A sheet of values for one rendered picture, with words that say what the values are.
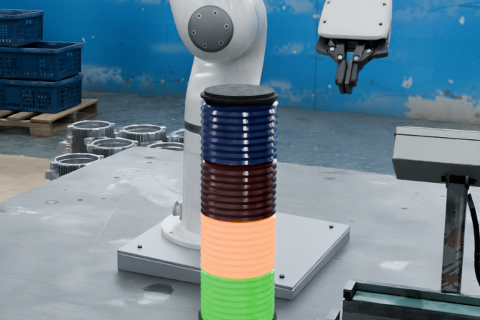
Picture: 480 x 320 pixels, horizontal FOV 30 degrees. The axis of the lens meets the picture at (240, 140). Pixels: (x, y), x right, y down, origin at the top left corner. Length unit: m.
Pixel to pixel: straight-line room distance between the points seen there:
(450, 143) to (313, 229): 0.46
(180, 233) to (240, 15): 0.39
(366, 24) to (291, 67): 5.73
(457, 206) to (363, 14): 0.31
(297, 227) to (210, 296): 0.89
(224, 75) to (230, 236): 0.82
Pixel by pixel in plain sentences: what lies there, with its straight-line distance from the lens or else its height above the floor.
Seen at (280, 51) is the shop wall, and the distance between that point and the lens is 7.05.
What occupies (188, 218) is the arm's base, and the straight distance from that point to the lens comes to 1.51.
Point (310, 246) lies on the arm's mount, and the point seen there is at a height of 0.83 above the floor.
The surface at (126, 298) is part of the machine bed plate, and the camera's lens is 1.38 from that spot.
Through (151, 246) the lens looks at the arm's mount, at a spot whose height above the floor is 0.83.
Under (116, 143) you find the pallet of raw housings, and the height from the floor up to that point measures 0.53.
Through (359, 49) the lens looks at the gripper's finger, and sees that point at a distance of 1.31.
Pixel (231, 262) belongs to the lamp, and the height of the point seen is 1.09.
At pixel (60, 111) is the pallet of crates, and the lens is 6.34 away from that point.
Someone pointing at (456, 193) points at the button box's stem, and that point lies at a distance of 1.22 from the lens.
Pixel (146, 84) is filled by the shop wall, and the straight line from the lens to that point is 7.60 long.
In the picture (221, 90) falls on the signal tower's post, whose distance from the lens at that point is 0.69.
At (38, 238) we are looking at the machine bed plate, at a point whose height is 0.80.
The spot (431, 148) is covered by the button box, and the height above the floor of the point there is 1.06.
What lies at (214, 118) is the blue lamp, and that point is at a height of 1.20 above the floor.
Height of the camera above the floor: 1.33
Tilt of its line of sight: 13 degrees down
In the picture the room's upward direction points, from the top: straight up
